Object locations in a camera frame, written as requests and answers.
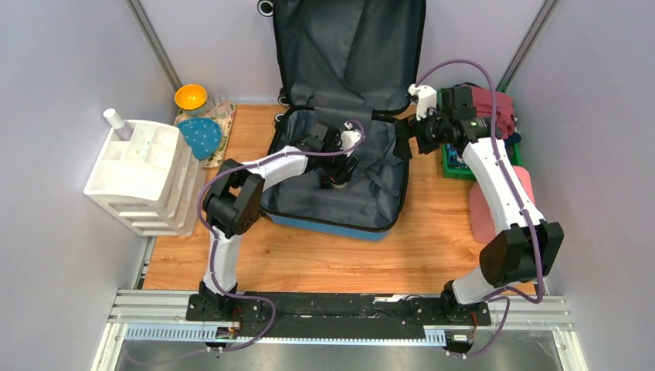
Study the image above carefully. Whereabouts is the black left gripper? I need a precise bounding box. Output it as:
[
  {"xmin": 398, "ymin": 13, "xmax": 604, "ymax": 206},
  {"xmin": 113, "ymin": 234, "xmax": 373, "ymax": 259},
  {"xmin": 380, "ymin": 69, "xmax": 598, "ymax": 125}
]
[{"xmin": 321, "ymin": 138, "xmax": 361, "ymax": 186}]

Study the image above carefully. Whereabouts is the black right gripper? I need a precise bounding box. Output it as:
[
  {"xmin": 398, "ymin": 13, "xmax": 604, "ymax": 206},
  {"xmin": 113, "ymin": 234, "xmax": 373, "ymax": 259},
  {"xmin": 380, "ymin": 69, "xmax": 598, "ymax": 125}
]
[{"xmin": 393, "ymin": 104, "xmax": 452, "ymax": 161}]

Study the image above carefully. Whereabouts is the blue fish-print suitcase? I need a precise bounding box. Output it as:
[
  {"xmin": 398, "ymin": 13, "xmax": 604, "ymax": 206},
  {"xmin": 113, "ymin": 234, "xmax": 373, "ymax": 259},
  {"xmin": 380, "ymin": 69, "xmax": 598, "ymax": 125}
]
[{"xmin": 260, "ymin": 1, "xmax": 426, "ymax": 241}]

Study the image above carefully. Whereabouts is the pinkish maroon garment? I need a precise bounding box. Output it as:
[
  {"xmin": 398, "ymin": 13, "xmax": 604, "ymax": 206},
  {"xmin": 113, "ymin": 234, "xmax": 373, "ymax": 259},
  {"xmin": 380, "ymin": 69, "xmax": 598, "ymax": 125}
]
[{"xmin": 463, "ymin": 83, "xmax": 515, "ymax": 140}]

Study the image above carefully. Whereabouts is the pink leather toiletry bag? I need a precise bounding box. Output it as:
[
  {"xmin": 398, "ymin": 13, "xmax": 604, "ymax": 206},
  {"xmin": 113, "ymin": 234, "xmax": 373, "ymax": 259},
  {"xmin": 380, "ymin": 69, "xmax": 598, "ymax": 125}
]
[{"xmin": 469, "ymin": 165, "xmax": 535, "ymax": 244}]

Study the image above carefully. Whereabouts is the white lavender cosmetic tube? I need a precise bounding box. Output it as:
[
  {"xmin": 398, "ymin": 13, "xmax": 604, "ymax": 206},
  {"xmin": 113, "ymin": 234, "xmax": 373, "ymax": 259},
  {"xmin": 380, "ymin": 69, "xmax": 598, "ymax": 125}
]
[{"xmin": 103, "ymin": 108, "xmax": 133, "ymax": 141}]

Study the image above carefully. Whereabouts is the navy blue garment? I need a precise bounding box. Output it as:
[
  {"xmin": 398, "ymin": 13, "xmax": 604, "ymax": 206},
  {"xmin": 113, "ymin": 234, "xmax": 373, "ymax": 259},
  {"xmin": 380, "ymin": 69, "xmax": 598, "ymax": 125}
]
[{"xmin": 505, "ymin": 132, "xmax": 522, "ymax": 146}]

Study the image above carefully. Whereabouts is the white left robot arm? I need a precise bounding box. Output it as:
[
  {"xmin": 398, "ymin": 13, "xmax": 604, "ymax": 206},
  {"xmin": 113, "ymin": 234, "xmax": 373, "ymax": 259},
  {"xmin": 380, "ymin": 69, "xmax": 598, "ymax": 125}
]
[{"xmin": 187, "ymin": 120, "xmax": 365, "ymax": 321}]

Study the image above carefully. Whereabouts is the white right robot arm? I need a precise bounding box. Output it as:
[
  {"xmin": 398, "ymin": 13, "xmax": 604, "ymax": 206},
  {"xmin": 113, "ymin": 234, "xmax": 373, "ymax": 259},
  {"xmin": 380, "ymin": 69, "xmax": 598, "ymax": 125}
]
[{"xmin": 394, "ymin": 83, "xmax": 564, "ymax": 324}]

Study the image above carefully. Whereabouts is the green plastic tray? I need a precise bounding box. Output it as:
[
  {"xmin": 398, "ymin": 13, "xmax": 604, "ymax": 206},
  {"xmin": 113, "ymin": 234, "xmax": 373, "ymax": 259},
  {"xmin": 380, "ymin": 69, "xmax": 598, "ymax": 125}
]
[{"xmin": 442, "ymin": 82, "xmax": 523, "ymax": 180}]

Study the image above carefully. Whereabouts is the clear drinking glass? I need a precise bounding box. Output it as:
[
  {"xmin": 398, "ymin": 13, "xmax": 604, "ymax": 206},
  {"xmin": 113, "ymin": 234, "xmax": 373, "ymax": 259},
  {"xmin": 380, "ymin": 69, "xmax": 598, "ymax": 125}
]
[{"xmin": 210, "ymin": 90, "xmax": 229, "ymax": 106}]

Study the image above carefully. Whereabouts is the teal polka-dot plate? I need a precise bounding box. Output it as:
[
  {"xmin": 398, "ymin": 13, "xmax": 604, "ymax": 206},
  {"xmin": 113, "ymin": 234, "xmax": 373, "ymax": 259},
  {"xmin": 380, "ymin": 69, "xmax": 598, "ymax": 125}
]
[{"xmin": 177, "ymin": 117, "xmax": 222, "ymax": 160}]

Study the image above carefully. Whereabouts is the yellow bowl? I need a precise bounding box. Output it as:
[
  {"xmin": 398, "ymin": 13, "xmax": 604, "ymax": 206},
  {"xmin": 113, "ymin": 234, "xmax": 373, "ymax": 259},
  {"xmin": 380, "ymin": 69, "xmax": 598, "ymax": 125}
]
[{"xmin": 174, "ymin": 84, "xmax": 208, "ymax": 111}]

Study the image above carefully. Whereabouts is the white plastic drawer organizer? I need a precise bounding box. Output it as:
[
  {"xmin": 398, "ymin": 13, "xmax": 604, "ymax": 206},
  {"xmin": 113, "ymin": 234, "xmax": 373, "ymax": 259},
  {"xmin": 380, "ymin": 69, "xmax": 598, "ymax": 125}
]
[{"xmin": 83, "ymin": 120, "xmax": 205, "ymax": 237}]

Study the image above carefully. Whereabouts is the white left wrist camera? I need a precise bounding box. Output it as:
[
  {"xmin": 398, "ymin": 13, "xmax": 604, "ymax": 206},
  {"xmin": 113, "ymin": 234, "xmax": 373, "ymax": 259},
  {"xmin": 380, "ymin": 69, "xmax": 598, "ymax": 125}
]
[{"xmin": 341, "ymin": 120, "xmax": 364, "ymax": 156}]

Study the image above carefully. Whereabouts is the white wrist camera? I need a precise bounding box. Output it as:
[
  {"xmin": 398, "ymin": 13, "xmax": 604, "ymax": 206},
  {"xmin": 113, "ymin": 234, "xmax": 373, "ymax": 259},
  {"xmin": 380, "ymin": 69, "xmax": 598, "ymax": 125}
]
[
  {"xmin": 341, "ymin": 120, "xmax": 364, "ymax": 156},
  {"xmin": 408, "ymin": 83, "xmax": 437, "ymax": 121}
]

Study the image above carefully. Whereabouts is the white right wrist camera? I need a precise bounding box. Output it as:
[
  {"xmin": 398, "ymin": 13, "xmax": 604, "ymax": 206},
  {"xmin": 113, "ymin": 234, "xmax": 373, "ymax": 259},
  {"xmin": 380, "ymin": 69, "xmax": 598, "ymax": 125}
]
[{"xmin": 408, "ymin": 83, "xmax": 437, "ymax": 121}]

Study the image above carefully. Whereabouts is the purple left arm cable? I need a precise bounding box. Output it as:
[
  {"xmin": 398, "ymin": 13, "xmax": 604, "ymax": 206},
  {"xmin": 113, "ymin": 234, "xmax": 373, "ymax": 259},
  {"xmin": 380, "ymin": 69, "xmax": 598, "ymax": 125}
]
[{"xmin": 196, "ymin": 119, "xmax": 366, "ymax": 353}]

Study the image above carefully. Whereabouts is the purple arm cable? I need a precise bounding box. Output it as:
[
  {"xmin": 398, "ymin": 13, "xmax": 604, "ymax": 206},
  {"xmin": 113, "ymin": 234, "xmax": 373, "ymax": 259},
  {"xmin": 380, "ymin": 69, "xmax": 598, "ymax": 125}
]
[
  {"xmin": 196, "ymin": 119, "xmax": 366, "ymax": 353},
  {"xmin": 414, "ymin": 59, "xmax": 546, "ymax": 359}
]

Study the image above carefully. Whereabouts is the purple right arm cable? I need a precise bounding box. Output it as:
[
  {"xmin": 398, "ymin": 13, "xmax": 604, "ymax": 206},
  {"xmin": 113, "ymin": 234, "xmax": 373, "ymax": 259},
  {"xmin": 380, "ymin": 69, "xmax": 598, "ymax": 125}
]
[{"xmin": 414, "ymin": 59, "xmax": 546, "ymax": 359}]

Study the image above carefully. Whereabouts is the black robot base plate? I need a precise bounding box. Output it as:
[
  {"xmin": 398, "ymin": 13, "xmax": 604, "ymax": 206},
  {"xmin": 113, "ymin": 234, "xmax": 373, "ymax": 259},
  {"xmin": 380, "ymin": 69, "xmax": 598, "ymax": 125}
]
[{"xmin": 185, "ymin": 291, "xmax": 491, "ymax": 345}]

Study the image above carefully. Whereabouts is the aluminium frame rail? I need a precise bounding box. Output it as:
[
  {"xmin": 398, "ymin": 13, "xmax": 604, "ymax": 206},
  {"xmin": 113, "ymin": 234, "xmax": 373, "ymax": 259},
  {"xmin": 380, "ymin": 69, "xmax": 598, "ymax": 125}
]
[{"xmin": 93, "ymin": 290, "xmax": 587, "ymax": 370}]

